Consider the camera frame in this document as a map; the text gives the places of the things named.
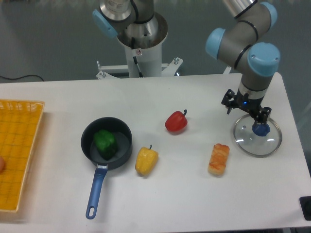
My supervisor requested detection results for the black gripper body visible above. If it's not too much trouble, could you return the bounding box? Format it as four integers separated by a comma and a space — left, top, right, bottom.
235, 93, 263, 118

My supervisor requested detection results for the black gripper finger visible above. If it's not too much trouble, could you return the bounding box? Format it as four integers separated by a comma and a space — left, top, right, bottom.
253, 106, 272, 124
221, 89, 239, 114

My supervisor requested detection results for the glass lid blue knob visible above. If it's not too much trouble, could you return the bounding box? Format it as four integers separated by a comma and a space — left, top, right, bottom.
233, 115, 282, 158

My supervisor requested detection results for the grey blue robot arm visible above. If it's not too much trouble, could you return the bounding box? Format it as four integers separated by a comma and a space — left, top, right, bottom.
92, 0, 280, 124

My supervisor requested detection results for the red bell pepper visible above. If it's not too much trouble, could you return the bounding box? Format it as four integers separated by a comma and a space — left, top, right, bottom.
165, 109, 188, 133

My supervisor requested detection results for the orange toasted bread piece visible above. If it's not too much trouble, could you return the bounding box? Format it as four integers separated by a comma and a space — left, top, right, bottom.
207, 143, 230, 175

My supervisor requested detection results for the black device at edge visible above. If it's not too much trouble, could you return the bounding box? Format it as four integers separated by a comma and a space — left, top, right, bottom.
299, 196, 311, 221

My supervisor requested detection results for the yellow bell pepper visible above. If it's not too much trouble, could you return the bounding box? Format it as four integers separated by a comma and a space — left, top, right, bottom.
135, 145, 159, 176

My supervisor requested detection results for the green bell pepper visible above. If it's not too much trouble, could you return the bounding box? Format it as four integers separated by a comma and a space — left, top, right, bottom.
93, 130, 118, 160

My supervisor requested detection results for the yellow woven basket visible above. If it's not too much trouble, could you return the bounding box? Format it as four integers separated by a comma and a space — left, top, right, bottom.
0, 99, 45, 213

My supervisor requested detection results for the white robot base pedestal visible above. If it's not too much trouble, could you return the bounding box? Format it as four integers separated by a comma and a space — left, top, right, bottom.
96, 12, 183, 79

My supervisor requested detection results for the black pedestal cable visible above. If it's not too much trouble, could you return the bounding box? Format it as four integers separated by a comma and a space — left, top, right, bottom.
131, 36, 144, 78

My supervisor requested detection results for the dark pot blue handle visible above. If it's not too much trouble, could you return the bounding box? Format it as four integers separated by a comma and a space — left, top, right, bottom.
81, 117, 132, 219

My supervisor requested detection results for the black floor cable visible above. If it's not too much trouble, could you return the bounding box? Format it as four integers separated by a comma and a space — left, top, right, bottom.
0, 74, 45, 82

